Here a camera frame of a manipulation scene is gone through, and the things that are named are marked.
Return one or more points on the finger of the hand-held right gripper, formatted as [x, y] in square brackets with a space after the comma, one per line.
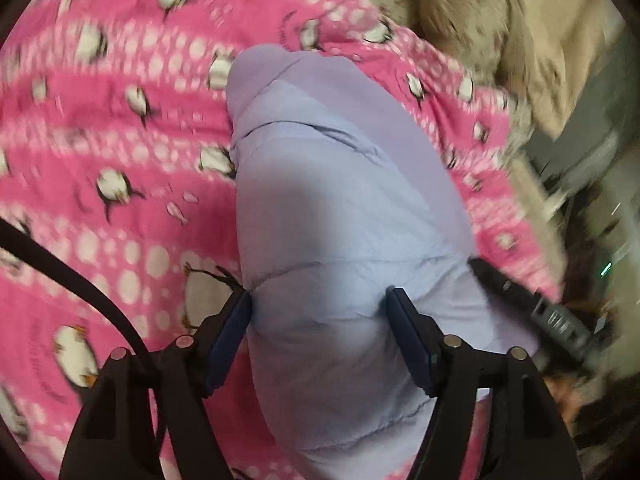
[500, 285]

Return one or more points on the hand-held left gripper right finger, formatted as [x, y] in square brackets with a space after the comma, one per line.
[410, 340]

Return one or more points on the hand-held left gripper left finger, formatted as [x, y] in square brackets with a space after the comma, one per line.
[227, 345]

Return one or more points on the lavender puffer jacket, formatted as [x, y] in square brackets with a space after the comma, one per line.
[325, 185]

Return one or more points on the beige cloth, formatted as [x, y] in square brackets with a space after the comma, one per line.
[560, 35]

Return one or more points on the pink penguin print blanket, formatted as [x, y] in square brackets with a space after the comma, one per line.
[100, 110]

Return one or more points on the floral print quilt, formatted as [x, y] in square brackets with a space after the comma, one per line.
[450, 5]

